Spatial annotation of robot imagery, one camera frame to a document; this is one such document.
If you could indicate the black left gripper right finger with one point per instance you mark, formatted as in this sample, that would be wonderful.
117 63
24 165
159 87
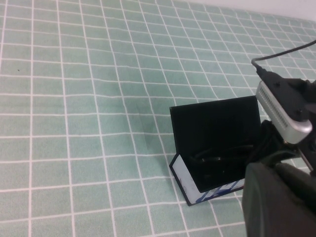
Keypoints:
298 182

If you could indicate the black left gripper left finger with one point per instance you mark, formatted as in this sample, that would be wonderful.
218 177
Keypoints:
271 209

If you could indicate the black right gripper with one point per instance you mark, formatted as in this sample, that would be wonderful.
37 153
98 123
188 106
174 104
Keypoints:
271 153

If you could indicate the black sunglasses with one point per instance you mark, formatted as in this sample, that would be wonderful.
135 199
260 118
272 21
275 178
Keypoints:
209 158

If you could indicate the black glasses case printed side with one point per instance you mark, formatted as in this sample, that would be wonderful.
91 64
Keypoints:
209 123

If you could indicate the green white checked tablecloth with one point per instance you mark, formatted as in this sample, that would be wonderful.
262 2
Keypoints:
74 98

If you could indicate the right wrist camera black silver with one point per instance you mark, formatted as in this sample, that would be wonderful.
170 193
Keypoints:
279 111

